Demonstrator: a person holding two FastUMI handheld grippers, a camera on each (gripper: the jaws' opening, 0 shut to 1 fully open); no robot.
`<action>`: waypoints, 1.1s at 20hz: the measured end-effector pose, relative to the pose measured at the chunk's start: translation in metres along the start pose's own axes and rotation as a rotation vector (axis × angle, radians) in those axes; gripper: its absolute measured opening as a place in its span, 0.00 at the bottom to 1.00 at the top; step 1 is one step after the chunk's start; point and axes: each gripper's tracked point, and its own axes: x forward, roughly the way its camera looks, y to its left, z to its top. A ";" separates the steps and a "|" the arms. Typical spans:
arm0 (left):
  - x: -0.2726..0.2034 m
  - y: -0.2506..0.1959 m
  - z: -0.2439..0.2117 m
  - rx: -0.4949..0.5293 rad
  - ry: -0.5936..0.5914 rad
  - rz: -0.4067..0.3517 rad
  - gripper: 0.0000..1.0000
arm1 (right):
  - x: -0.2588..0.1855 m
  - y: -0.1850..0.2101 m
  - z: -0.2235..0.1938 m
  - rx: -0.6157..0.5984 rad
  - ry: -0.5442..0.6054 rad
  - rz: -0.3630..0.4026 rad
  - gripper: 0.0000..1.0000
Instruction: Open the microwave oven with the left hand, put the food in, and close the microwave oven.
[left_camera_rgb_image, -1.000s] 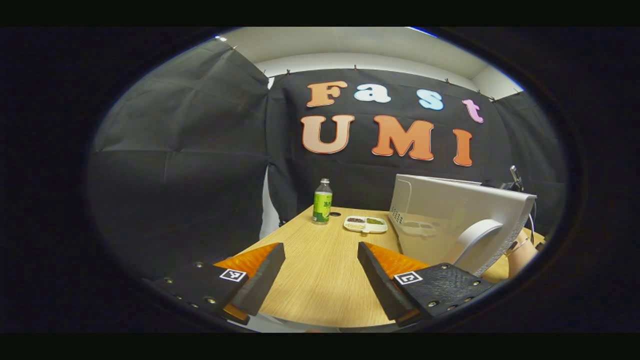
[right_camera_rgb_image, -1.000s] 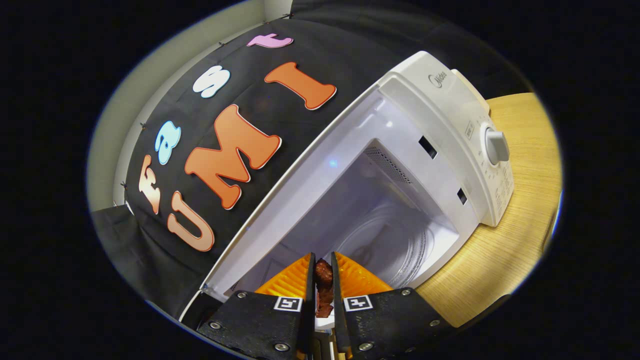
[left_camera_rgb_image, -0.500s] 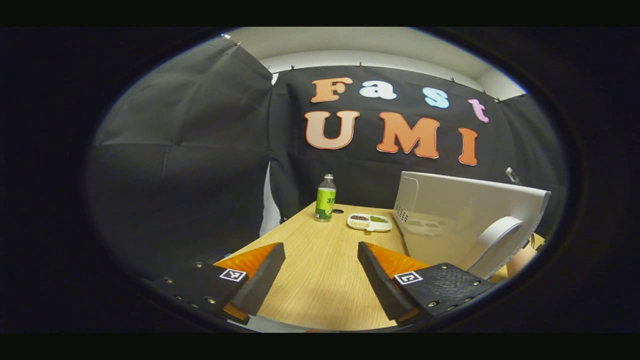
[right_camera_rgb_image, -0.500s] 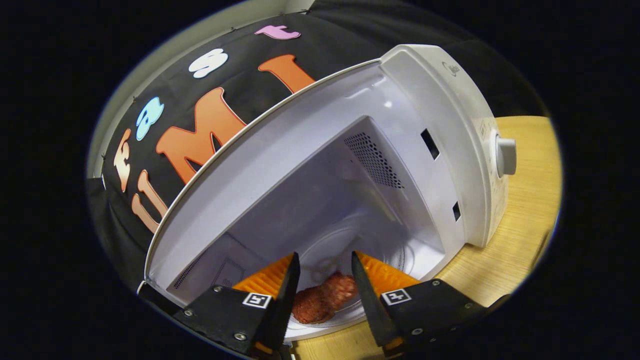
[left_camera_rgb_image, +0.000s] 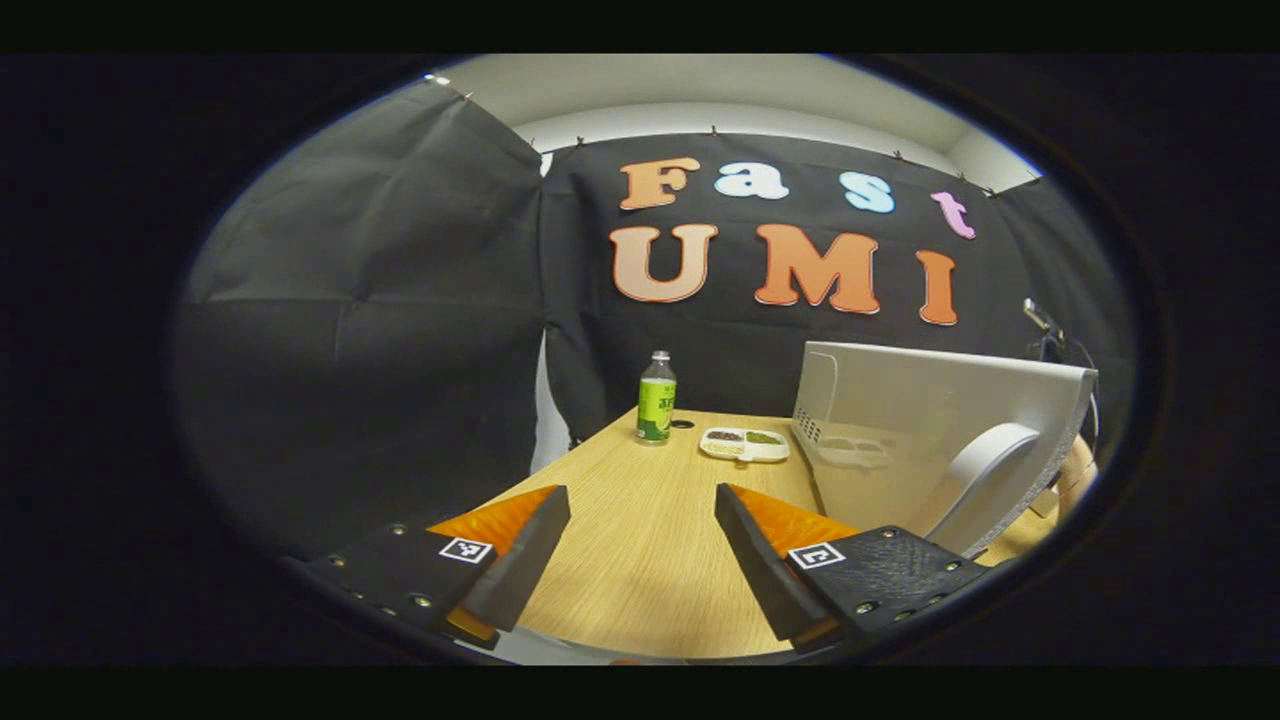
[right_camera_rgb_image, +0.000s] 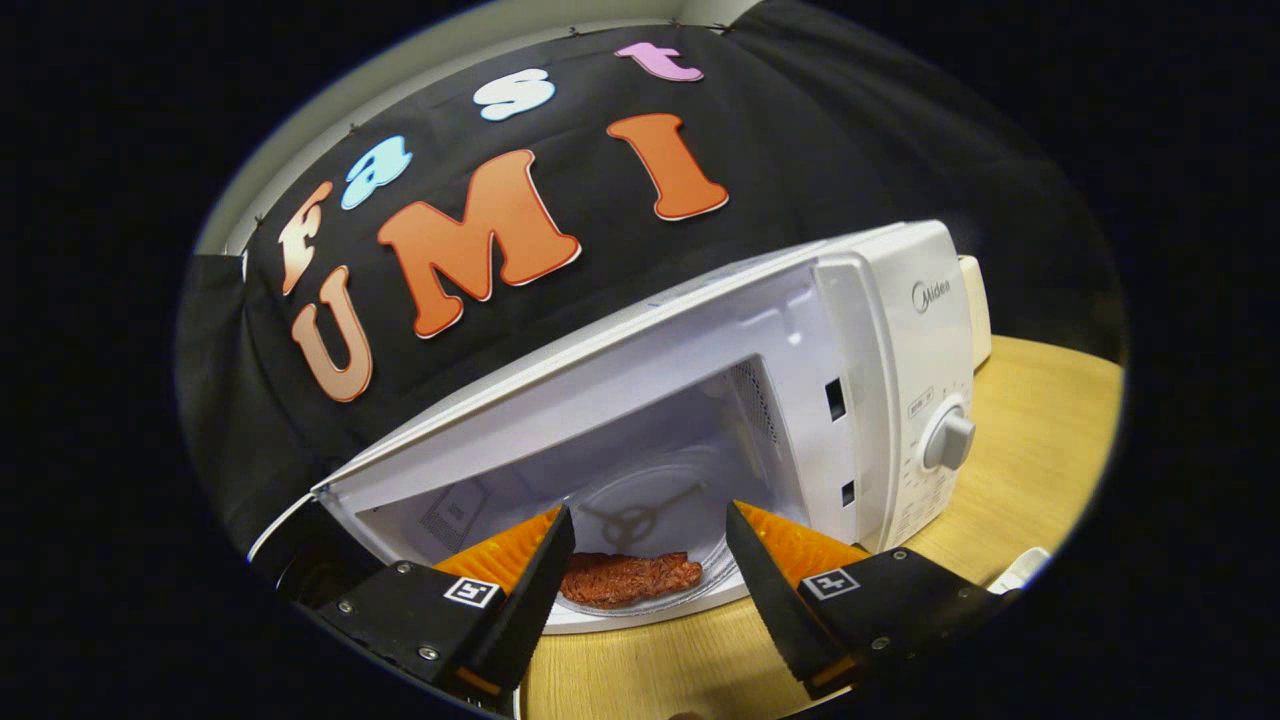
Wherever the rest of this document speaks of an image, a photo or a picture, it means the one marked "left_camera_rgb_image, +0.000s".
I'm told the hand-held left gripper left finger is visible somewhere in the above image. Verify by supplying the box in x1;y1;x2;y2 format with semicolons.
285;485;572;651

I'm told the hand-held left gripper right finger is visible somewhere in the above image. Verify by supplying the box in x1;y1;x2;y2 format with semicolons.
714;483;991;651

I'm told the white microwave oven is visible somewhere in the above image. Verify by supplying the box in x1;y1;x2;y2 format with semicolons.
790;341;1099;559

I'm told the divided white food plate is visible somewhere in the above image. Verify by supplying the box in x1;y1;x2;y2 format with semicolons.
698;427;791;464

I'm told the green drink bottle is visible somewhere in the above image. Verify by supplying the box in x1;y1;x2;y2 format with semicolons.
636;350;678;446

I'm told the black backdrop cloth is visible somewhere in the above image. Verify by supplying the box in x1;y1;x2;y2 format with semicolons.
172;78;1136;561

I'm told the row of black cloth clips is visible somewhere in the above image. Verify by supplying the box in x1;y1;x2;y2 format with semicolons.
460;90;1036;196

